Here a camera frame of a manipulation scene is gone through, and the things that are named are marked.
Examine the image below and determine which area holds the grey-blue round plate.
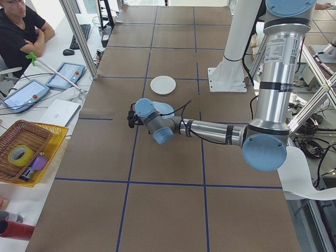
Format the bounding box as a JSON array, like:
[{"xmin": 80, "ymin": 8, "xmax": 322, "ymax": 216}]
[{"xmin": 151, "ymin": 100, "xmax": 175, "ymax": 119}]

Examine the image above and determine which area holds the white round plate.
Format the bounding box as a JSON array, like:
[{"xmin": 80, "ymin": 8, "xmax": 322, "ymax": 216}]
[{"xmin": 150, "ymin": 75, "xmax": 177, "ymax": 96}]

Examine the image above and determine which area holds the bare person forearm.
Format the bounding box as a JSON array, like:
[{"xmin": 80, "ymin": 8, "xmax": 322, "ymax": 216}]
[{"xmin": 313, "ymin": 2, "xmax": 333, "ymax": 11}]

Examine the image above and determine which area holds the white mounting plate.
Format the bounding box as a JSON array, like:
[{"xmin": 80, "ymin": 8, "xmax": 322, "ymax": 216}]
[{"xmin": 309, "ymin": 44, "xmax": 336, "ymax": 69}]

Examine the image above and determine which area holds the white crumpled cloth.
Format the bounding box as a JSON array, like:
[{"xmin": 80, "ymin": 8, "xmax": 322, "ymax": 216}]
[{"xmin": 64, "ymin": 86, "xmax": 89, "ymax": 106}]

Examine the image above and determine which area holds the white closed laptop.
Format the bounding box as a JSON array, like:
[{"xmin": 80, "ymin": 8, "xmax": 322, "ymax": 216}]
[{"xmin": 38, "ymin": 98, "xmax": 81, "ymax": 129}]

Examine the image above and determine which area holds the black box with white label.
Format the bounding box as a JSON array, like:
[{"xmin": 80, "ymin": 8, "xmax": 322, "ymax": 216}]
[{"xmin": 100, "ymin": 25, "xmax": 113, "ymax": 48}]

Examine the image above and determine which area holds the yellow plastic crate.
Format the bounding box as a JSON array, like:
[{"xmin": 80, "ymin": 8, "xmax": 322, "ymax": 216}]
[{"xmin": 15, "ymin": 121, "xmax": 69, "ymax": 188}]

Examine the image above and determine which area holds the blue-edged teach pendant tablet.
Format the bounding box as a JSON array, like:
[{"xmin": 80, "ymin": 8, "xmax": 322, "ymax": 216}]
[
  {"xmin": 0, "ymin": 79, "xmax": 50, "ymax": 114},
  {"xmin": 45, "ymin": 61, "xmax": 87, "ymax": 91}
]

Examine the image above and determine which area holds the black computer keyboard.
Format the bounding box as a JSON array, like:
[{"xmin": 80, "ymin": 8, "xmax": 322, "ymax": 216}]
[{"xmin": 69, "ymin": 24, "xmax": 91, "ymax": 50}]

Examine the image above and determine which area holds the purple plastic block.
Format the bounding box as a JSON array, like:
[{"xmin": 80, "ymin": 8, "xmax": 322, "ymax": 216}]
[{"xmin": 29, "ymin": 155, "xmax": 48, "ymax": 172}]

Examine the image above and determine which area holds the white paper sheet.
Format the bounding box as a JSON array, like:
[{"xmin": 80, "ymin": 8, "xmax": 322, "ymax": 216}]
[{"xmin": 277, "ymin": 145, "xmax": 336, "ymax": 202}]

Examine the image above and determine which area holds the brown wicker basket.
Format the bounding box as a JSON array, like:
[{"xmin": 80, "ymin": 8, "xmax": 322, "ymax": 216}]
[{"xmin": 0, "ymin": 120, "xmax": 53, "ymax": 182}]

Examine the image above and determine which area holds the small black device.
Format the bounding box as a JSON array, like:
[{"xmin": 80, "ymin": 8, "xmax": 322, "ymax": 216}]
[{"xmin": 18, "ymin": 167, "xmax": 36, "ymax": 182}]

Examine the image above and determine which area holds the green-tipped grabber stick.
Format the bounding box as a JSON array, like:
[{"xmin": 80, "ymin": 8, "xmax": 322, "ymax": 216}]
[{"xmin": 25, "ymin": 51, "xmax": 89, "ymax": 95}]

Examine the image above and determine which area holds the yellow tape roll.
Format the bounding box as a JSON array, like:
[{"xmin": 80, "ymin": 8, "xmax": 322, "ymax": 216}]
[{"xmin": 7, "ymin": 144, "xmax": 35, "ymax": 167}]

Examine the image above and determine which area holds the grey office chair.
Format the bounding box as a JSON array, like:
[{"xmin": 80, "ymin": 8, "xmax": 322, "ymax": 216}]
[{"xmin": 0, "ymin": 56, "xmax": 23, "ymax": 97}]

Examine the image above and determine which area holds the person in black t-shirt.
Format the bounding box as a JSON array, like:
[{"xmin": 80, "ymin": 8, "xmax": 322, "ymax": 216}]
[{"xmin": 0, "ymin": 0, "xmax": 56, "ymax": 79}]

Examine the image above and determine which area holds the red cylinder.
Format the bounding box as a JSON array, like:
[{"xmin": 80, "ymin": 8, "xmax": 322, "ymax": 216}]
[{"xmin": 0, "ymin": 219, "xmax": 36, "ymax": 241}]

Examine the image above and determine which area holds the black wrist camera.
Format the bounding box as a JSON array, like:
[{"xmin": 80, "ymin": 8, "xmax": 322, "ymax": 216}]
[{"xmin": 127, "ymin": 102, "xmax": 140, "ymax": 130}]

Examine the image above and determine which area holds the aluminium profile post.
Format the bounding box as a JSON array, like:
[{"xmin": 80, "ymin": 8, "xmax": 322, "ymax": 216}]
[{"xmin": 58, "ymin": 0, "xmax": 100, "ymax": 80}]

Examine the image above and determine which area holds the V-shaped metal bar frame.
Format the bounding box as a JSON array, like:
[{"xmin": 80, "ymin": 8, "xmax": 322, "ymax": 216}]
[{"xmin": 246, "ymin": 31, "xmax": 336, "ymax": 148}]

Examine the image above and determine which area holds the black cable tangle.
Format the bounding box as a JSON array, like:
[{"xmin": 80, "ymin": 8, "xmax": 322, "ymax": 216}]
[{"xmin": 288, "ymin": 99, "xmax": 336, "ymax": 190}]

